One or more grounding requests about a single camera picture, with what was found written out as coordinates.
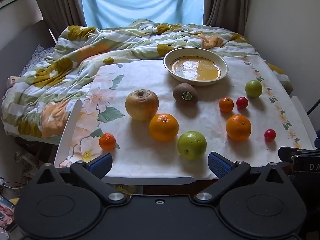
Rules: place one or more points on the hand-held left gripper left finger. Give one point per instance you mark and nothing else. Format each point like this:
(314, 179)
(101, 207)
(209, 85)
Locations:
(101, 167)

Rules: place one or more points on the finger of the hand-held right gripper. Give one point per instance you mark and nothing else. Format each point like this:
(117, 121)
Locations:
(317, 140)
(287, 153)

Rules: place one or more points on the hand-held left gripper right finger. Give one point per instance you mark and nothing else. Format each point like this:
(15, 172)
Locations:
(219, 165)

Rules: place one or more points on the large green apple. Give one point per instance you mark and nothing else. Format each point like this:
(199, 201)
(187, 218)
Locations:
(192, 145)

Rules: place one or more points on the large orange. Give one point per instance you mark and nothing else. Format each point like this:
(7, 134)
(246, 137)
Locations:
(163, 128)
(238, 128)

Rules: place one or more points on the small mandarin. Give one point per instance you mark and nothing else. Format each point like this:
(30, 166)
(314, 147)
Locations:
(226, 105)
(107, 142)

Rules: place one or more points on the red cherry tomato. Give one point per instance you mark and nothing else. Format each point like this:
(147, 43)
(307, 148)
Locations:
(242, 102)
(270, 135)

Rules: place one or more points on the large yellow-red apple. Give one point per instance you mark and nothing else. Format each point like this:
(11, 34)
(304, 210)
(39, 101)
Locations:
(141, 107)

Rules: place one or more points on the cream bowl with yellow inside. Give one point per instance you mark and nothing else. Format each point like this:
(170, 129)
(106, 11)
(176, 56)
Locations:
(195, 70)

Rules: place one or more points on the white floral tablecloth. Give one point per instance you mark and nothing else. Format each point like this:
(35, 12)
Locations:
(207, 123)

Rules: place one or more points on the small green apple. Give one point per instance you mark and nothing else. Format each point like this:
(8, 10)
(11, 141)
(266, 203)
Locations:
(253, 89)

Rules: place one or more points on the brown kiwi with green sticker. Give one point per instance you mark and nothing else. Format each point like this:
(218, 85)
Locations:
(183, 91)

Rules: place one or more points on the floral striped quilt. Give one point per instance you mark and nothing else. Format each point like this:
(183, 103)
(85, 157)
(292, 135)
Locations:
(50, 80)

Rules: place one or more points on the pink printed box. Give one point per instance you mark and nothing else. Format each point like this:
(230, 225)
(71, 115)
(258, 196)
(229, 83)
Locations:
(5, 212)

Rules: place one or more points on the small pink box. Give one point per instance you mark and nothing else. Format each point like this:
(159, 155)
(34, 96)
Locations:
(12, 81)

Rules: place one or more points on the blue patterned bed sheet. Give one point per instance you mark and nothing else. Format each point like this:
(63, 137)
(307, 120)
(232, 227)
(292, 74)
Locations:
(37, 55)

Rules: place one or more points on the grey headboard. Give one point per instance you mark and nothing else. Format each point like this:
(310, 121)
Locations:
(20, 50)

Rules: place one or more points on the brown curtain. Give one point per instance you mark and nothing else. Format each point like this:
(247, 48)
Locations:
(60, 2)
(225, 2)

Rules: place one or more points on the light blue sheer curtain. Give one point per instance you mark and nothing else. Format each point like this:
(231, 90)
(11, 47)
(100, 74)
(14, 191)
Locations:
(142, 0)

